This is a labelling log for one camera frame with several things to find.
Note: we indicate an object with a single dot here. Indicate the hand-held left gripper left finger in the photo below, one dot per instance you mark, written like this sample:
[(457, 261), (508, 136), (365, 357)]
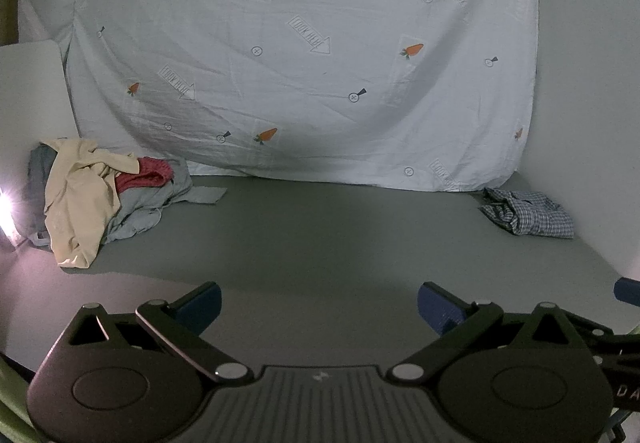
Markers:
[(201, 307)]

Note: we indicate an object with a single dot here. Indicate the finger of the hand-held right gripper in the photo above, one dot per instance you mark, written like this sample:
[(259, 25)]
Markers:
[(627, 292), (612, 345)]

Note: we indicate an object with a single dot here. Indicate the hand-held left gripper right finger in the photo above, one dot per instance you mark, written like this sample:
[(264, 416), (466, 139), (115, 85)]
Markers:
[(436, 307)]

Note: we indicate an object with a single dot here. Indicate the cream garment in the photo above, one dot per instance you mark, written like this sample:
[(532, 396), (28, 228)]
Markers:
[(75, 203)]

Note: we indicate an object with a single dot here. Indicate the grey-blue garment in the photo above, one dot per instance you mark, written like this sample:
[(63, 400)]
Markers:
[(145, 213)]

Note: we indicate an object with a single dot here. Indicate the plaid shirt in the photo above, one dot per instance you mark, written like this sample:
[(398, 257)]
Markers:
[(535, 218)]

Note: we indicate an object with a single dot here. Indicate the red garment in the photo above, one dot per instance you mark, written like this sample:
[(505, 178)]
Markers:
[(145, 173)]

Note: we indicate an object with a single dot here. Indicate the pale green cloth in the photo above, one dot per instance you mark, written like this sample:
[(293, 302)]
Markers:
[(12, 403)]

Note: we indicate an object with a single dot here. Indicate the carrot print bed sheet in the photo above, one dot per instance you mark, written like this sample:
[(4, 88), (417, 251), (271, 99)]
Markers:
[(300, 73)]

